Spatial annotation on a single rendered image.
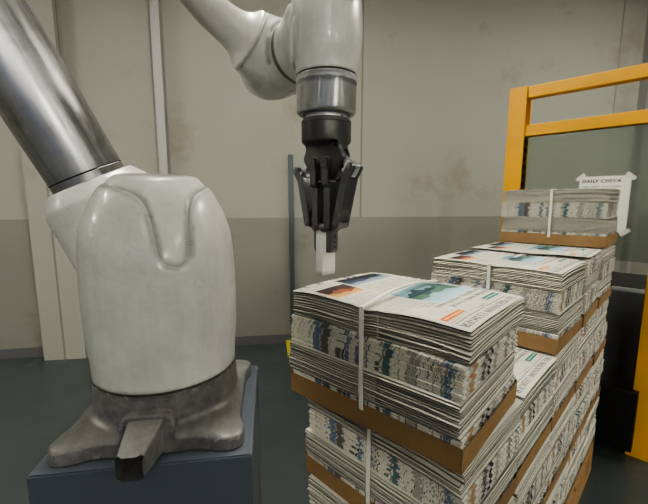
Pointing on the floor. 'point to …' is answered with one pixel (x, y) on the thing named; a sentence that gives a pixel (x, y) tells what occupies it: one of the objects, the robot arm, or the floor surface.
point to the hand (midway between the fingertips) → (325, 252)
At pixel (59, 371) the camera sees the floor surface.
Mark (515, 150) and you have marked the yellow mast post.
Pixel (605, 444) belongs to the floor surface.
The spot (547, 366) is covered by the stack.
